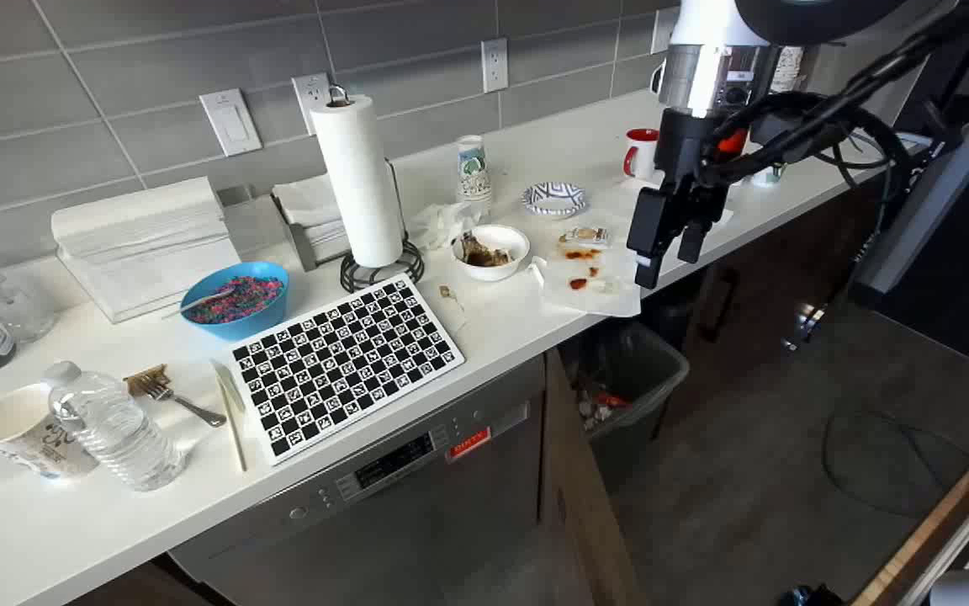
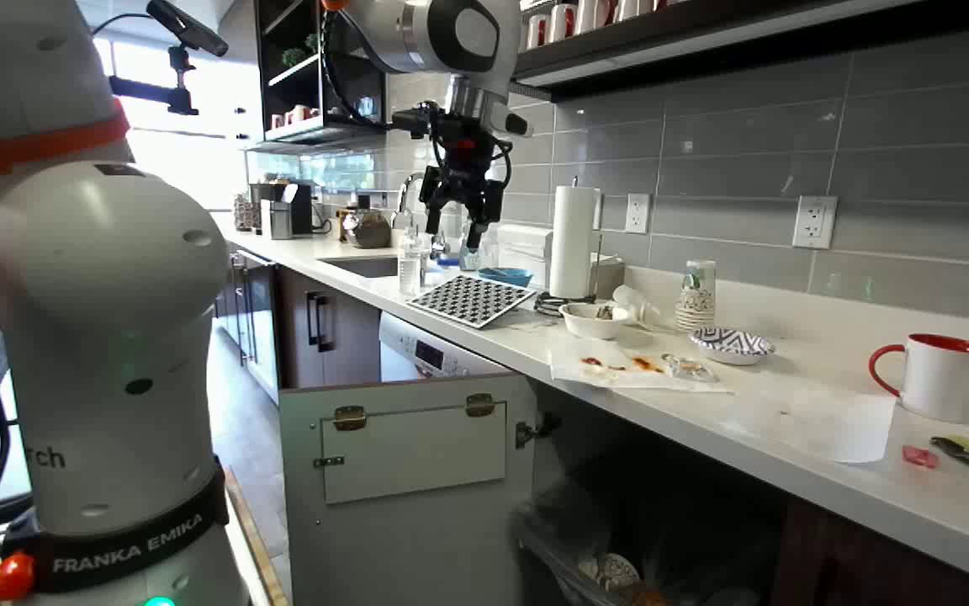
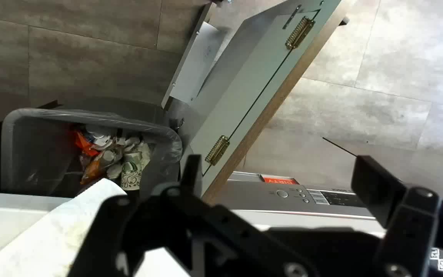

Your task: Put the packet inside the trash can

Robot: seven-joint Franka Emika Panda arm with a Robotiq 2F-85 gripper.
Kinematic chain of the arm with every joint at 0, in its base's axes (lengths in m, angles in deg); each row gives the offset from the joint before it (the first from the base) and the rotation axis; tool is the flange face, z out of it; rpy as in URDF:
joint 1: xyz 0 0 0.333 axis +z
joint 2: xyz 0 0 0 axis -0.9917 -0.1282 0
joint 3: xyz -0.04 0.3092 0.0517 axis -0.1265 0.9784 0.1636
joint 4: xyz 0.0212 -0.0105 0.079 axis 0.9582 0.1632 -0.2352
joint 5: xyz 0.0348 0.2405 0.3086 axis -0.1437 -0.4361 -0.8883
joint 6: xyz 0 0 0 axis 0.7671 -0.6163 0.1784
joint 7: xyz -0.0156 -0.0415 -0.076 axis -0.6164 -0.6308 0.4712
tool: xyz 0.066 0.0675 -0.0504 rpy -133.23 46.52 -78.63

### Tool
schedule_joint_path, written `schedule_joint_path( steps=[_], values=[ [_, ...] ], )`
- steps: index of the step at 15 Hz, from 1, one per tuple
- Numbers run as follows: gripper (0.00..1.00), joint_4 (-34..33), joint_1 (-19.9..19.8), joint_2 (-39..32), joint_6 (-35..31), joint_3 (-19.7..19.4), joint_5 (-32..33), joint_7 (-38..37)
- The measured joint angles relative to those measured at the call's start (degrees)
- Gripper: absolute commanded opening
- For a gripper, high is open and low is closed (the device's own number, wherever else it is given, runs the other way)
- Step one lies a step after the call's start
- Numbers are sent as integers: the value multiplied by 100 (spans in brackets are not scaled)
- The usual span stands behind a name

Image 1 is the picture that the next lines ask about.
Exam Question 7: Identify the white bowl with food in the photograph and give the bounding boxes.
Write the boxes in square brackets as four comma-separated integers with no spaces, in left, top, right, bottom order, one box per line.
[446,226,528,281]

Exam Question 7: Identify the stack of white napkins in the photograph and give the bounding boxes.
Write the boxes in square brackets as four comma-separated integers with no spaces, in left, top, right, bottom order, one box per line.
[49,177,237,324]

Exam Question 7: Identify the clear plastic water bottle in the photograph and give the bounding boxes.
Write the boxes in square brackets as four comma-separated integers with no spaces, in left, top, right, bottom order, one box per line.
[47,360,186,491]

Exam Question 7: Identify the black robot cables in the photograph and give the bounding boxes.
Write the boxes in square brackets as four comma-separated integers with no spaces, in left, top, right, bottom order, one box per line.
[715,0,969,204]

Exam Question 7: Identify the crumpled clear plastic wrap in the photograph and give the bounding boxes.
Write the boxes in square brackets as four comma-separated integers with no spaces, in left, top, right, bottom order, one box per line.
[410,202,485,251]

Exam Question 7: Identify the blue bowl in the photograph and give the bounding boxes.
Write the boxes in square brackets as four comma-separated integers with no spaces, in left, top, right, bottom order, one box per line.
[179,262,288,338]

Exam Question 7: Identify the stained white napkin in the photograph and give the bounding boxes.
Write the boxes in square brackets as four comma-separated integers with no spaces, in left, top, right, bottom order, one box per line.
[530,249,641,316]

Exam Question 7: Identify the red white mug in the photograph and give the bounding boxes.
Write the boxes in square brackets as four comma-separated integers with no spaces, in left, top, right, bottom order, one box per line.
[621,127,659,182]

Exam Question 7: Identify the white paper towel roll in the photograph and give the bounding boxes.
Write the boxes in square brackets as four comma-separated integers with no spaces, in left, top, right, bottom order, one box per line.
[312,95,403,265]

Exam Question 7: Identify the black wire towel holder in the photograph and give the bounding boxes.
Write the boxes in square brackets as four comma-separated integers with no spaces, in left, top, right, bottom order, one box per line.
[338,164,422,292]

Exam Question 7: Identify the white wall outlet right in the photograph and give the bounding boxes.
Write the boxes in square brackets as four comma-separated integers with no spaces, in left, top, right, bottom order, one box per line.
[476,40,506,95]

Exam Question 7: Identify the clear glass jar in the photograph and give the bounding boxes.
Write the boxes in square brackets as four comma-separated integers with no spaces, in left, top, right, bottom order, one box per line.
[0,272,56,342]

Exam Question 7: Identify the wooden chopstick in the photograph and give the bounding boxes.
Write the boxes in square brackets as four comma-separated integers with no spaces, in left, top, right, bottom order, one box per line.
[210,363,248,473]

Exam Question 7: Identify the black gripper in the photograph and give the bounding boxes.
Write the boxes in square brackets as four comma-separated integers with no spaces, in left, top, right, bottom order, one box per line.
[624,107,726,289]

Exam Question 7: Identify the wooden cabinet door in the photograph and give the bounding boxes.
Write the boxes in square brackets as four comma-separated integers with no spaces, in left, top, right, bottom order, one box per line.
[542,351,650,606]

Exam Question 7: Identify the white wall outlet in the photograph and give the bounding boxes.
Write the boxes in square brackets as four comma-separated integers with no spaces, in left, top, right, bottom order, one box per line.
[476,40,506,95]
[292,74,330,132]

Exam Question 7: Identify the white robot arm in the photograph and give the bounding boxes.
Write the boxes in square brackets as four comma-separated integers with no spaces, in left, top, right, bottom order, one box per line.
[624,0,969,289]

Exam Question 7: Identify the wooden frame furniture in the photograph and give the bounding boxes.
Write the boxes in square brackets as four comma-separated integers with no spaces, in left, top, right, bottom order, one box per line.
[851,466,969,606]

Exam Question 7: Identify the white green paper cup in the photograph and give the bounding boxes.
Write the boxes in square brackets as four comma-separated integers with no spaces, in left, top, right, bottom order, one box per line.
[455,133,492,202]

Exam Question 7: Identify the white wall switch plate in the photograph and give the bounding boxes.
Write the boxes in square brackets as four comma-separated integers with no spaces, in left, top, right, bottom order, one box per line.
[198,88,262,158]

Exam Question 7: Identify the metal fork with food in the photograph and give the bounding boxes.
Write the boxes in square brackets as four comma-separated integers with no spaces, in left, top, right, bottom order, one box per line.
[123,363,225,426]

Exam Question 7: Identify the small patterned dish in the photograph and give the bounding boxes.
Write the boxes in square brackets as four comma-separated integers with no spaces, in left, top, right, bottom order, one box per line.
[525,182,588,219]

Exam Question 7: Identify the grey trash can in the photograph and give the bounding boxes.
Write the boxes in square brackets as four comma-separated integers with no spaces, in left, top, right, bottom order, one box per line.
[561,324,689,488]

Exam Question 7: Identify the stainless dishwasher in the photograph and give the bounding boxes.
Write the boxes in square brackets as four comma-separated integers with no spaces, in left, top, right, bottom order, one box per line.
[171,360,545,606]

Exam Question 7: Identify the black white patterned mat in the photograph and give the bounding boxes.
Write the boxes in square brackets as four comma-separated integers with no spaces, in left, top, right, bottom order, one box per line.
[232,276,465,464]

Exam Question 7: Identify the folded napkins in holder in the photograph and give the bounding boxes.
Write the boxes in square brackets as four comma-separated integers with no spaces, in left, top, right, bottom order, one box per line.
[271,173,351,268]

